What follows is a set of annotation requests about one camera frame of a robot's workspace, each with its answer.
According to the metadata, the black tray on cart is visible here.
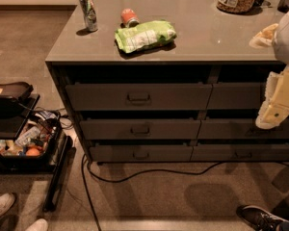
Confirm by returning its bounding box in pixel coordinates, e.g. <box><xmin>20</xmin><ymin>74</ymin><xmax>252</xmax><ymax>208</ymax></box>
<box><xmin>0</xmin><ymin>82</ymin><xmax>34</xmax><ymax>102</ymax></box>

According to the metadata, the grey drawer cabinet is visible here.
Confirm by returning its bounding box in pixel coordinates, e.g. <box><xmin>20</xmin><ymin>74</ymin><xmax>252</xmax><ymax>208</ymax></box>
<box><xmin>46</xmin><ymin>0</ymin><xmax>289</xmax><ymax>161</ymax></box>

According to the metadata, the orange can lying down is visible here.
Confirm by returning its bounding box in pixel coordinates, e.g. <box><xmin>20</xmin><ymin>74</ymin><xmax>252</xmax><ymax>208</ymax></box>
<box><xmin>120</xmin><ymin>8</ymin><xmax>140</xmax><ymax>28</ymax></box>

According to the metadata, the green chip bag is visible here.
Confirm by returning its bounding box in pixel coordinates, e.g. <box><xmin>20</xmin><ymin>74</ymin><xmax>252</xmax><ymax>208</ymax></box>
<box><xmin>115</xmin><ymin>20</ymin><xmax>177</xmax><ymax>54</ymax></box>

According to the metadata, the orange fruit in bin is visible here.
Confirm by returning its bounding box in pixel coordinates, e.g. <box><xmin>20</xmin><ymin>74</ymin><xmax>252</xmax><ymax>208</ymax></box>
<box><xmin>26</xmin><ymin>148</ymin><xmax>40</xmax><ymax>156</ymax></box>

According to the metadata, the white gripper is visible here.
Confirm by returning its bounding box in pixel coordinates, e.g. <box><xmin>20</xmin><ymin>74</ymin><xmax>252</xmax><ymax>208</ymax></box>
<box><xmin>249</xmin><ymin>23</ymin><xmax>289</xmax><ymax>129</ymax></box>

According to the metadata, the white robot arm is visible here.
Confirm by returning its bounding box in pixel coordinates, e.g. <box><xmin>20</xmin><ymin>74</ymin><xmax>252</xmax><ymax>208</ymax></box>
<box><xmin>250</xmin><ymin>11</ymin><xmax>289</xmax><ymax>129</ymax></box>

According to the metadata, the grey drawer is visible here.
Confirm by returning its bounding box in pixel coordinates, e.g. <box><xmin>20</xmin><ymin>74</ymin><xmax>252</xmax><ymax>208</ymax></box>
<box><xmin>66</xmin><ymin>84</ymin><xmax>211</xmax><ymax>111</ymax></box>
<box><xmin>80</xmin><ymin>119</ymin><xmax>200</xmax><ymax>140</ymax></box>
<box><xmin>90</xmin><ymin>144</ymin><xmax>193</xmax><ymax>163</ymax></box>
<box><xmin>191</xmin><ymin>144</ymin><xmax>289</xmax><ymax>162</ymax></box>
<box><xmin>207</xmin><ymin>83</ymin><xmax>262</xmax><ymax>110</ymax></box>
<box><xmin>198</xmin><ymin>118</ymin><xmax>289</xmax><ymax>140</ymax></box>

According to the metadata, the white shoe lower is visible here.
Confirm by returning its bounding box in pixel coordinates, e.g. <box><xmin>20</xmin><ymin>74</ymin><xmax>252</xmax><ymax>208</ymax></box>
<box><xmin>25</xmin><ymin>218</ymin><xmax>48</xmax><ymax>231</ymax></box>

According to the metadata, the black bin of groceries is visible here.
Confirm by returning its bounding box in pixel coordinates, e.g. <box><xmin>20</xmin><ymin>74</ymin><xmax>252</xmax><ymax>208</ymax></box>
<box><xmin>0</xmin><ymin>111</ymin><xmax>62</xmax><ymax>172</ymax></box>

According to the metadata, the black sneaker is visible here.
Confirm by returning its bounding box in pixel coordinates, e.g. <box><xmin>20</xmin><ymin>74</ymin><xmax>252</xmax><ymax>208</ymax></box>
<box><xmin>236</xmin><ymin>205</ymin><xmax>289</xmax><ymax>231</ymax></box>

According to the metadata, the black floor cable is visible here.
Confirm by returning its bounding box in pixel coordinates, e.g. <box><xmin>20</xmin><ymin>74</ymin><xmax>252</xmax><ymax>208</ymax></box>
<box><xmin>80</xmin><ymin>153</ymin><xmax>289</xmax><ymax>231</ymax></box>

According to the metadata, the tall silver drink can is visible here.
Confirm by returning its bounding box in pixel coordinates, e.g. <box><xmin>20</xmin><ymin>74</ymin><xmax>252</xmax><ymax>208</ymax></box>
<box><xmin>79</xmin><ymin>0</ymin><xmax>98</xmax><ymax>32</ymax></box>

